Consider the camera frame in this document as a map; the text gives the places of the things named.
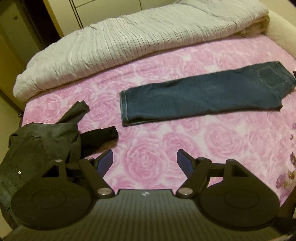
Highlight cream bed headboard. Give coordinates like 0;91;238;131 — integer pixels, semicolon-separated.
265;10;296;58

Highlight black jacket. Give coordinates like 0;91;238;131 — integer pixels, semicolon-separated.
1;101;118;229

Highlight blue denim jeans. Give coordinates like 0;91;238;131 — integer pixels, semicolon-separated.
120;61;295;126

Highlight cream wardrobe with black lines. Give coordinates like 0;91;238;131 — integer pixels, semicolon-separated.
44;0;174;37

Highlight white rolled duvet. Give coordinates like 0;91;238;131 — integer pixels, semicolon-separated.
13;1;269;102

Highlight wooden room door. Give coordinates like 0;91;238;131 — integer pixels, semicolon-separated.
1;1;43;66

